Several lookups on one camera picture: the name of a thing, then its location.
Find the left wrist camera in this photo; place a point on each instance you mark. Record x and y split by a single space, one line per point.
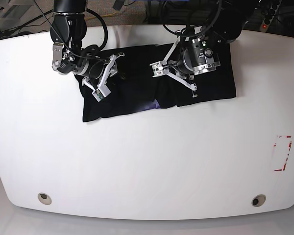
158 68

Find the left table grommet hole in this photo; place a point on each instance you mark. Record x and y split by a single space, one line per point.
44 199

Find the red tape rectangle marking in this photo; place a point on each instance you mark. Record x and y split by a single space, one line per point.
281 152

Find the table grommet hole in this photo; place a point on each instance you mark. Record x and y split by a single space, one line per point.
44 199
258 200

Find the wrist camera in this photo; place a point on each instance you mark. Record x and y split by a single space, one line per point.
99 95
158 68

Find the black T-shirt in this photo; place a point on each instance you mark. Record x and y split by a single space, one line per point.
134 89

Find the right table grommet hole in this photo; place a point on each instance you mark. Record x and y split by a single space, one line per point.
258 200

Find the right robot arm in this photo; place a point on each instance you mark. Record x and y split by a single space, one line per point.
67 32

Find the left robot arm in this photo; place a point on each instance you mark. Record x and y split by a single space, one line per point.
223 25

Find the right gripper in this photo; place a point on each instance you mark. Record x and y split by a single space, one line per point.
87 64

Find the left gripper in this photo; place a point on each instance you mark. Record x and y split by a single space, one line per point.
196 58

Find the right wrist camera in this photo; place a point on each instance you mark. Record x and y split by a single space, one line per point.
99 95

